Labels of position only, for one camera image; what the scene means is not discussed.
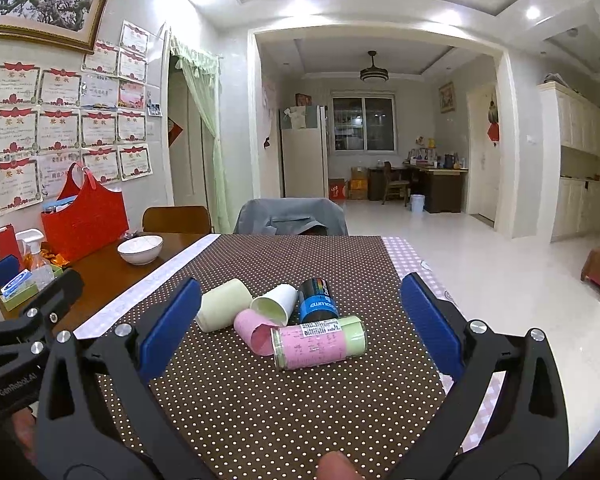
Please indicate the framed blossom painting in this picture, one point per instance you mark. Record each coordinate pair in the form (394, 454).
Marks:
(69, 24)

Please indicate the white refrigerator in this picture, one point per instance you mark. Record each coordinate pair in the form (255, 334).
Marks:
(303, 149)

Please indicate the green door curtain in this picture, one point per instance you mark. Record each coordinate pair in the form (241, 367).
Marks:
(201, 72)

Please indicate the pink green clear jar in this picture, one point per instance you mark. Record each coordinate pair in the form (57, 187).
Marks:
(318, 343)

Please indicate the small framed picture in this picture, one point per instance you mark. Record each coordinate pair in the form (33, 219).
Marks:
(446, 95)

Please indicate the ceiling lamp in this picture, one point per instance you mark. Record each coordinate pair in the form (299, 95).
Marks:
(374, 72)

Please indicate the dark window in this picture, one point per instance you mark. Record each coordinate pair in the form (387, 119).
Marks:
(364, 124)

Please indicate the black blue can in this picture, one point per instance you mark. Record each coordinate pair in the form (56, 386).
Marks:
(316, 302)

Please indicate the pale blue waste bin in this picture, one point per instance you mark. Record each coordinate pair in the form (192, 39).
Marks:
(417, 203)

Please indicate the right hand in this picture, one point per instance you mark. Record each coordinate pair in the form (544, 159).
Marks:
(336, 466)

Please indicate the yellow cardboard box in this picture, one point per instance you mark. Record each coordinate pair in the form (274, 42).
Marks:
(358, 183)

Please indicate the red tote bag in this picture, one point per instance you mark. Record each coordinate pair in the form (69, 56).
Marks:
(94, 219)

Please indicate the pale green cup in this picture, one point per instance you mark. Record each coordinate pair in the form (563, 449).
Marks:
(220, 305)

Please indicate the tissue box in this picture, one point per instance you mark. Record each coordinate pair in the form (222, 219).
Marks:
(17, 291)

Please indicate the brown polka dot tablecloth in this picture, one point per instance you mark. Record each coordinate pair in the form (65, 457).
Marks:
(249, 420)

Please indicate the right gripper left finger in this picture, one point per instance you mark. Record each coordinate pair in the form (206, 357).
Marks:
(98, 418)

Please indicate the white ceramic bowl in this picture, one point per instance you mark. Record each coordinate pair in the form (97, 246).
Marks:
(140, 250)

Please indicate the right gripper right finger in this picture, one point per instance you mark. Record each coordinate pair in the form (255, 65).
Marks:
(504, 416)

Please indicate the brown wooden chair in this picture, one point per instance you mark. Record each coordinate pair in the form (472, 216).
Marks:
(177, 219)

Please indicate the clear spray bottle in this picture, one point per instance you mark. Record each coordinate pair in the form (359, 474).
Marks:
(42, 272)

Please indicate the pink cup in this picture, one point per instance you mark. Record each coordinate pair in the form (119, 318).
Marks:
(255, 331)

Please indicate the left hand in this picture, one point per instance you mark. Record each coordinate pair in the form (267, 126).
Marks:
(21, 427)

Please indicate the white paper cup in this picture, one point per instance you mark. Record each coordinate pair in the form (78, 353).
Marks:
(277, 304)

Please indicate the red cardboard box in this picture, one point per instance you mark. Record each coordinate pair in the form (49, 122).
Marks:
(338, 189)

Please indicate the white wall cabinet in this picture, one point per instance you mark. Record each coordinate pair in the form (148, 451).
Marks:
(570, 198)

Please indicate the dark wooden desk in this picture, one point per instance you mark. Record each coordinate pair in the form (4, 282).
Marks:
(443, 189)

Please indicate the distant wooden chair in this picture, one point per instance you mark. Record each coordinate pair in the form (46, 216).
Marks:
(394, 185)

